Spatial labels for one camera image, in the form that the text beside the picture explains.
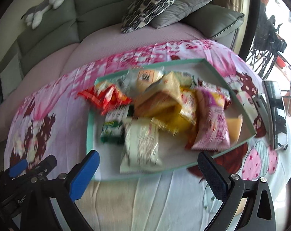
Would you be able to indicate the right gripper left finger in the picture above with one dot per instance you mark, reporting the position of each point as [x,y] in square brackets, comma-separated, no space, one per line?
[81,175]

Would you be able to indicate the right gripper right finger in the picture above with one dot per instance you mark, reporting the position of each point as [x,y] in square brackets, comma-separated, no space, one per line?
[216,176]

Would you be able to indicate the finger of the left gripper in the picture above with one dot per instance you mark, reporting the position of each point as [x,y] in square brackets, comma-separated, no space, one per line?
[17,169]
[43,165]

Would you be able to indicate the pink swiss roll pack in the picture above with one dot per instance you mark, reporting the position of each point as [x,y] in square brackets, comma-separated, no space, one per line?
[213,130]

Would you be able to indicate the small jelly cup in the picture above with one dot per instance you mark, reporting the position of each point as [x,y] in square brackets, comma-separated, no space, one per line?
[234,128]

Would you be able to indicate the pale cream sachet pack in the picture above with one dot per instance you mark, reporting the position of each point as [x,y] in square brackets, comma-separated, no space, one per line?
[141,147]

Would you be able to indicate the yellow soft bread pack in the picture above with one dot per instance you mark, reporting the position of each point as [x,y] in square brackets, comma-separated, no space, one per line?
[180,118]

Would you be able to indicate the small red foil snack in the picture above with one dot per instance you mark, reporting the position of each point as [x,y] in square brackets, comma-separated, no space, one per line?
[105,97]

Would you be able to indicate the clear round bun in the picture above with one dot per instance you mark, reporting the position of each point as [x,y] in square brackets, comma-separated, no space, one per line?
[136,81]

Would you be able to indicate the tan orange pastry pack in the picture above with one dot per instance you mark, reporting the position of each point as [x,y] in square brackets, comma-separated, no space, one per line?
[159,97]

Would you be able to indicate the clear green edged cake pack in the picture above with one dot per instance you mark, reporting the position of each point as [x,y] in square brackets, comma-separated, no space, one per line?
[185,79]

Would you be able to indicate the pink cartoon print cloth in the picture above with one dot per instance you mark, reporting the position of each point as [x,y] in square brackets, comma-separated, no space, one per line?
[53,120]

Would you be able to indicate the teal rimmed white tray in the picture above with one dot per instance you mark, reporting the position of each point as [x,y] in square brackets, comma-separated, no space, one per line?
[172,150]

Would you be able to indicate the smartphone on table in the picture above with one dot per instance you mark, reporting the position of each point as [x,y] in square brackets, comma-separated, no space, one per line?
[270,106]

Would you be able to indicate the light grey side cushion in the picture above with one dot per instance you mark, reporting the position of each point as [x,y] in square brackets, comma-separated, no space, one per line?
[11,76]

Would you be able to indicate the pink sofa seat cover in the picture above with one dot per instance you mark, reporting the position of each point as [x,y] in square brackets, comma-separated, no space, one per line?
[100,44]

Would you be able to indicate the black folding rack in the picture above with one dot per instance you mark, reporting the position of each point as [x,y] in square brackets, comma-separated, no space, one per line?
[267,44]

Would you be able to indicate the grey white plush toy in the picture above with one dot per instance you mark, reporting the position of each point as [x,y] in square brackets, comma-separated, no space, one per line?
[33,16]

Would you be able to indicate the grey green sofa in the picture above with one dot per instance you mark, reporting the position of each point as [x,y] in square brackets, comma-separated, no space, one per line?
[74,20]

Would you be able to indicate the grey pillow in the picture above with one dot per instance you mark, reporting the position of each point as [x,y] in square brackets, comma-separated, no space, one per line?
[177,11]

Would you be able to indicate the black white patterned pillow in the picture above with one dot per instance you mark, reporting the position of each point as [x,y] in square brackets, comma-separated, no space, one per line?
[142,12]

